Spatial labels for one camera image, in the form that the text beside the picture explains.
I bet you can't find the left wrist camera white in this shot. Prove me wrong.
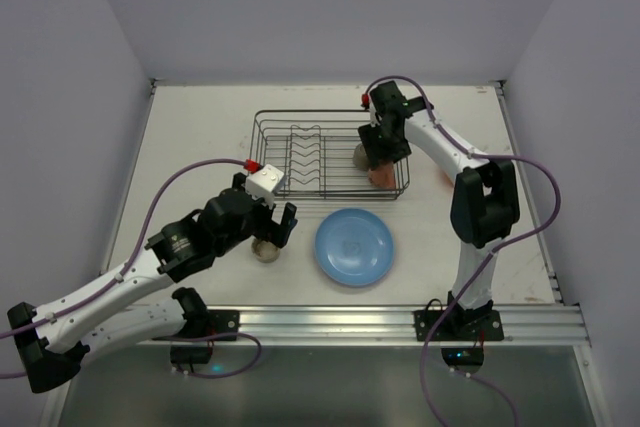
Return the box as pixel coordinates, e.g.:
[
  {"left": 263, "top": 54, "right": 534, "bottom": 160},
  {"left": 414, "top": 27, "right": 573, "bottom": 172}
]
[{"left": 245, "top": 164, "right": 286, "bottom": 205}]

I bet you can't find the pink cup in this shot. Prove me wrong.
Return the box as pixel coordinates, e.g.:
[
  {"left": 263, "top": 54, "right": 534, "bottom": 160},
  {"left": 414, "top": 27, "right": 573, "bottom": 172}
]
[{"left": 368, "top": 162, "right": 396, "bottom": 190}]

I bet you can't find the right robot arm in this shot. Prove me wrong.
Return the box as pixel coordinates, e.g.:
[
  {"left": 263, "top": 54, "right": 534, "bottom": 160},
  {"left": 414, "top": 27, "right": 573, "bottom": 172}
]
[{"left": 358, "top": 76, "right": 520, "bottom": 335}]

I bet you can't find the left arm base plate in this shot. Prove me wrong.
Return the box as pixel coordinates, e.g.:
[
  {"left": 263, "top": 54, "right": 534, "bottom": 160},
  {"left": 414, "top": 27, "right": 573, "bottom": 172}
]
[{"left": 149, "top": 307, "right": 241, "bottom": 343}]

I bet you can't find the black wire dish rack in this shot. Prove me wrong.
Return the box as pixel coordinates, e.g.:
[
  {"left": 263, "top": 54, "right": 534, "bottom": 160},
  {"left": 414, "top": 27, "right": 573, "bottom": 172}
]
[{"left": 249, "top": 109, "right": 410, "bottom": 201}]

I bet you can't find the grey-green cup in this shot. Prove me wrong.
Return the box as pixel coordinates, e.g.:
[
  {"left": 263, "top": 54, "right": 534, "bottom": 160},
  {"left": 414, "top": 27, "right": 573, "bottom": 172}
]
[{"left": 352, "top": 144, "right": 370, "bottom": 172}]

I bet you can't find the orange white bowl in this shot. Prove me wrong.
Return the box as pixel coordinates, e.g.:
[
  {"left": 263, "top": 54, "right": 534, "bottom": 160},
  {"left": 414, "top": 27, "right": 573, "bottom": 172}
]
[{"left": 440, "top": 170, "right": 455, "bottom": 188}]

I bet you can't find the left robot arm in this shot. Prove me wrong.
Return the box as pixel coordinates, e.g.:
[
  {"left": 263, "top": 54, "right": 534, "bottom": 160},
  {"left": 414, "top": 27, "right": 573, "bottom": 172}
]
[{"left": 7, "top": 165, "right": 297, "bottom": 393}]

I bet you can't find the aluminium rail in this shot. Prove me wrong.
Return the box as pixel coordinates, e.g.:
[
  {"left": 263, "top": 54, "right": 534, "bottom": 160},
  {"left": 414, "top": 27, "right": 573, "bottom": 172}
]
[{"left": 64, "top": 302, "right": 589, "bottom": 348}]

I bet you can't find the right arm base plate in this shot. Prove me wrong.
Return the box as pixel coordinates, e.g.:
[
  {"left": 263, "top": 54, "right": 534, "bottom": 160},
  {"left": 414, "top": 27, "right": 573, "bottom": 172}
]
[{"left": 412, "top": 299, "right": 505, "bottom": 342}]

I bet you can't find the speckled grey cup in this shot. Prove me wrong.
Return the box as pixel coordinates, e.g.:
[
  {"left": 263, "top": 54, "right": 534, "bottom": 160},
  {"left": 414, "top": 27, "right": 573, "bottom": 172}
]
[{"left": 251, "top": 239, "right": 280, "bottom": 264}]

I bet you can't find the blue plate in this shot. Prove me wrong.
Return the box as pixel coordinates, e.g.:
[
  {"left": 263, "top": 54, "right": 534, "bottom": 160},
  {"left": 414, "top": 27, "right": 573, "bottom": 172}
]
[{"left": 313, "top": 208, "right": 395, "bottom": 288}]

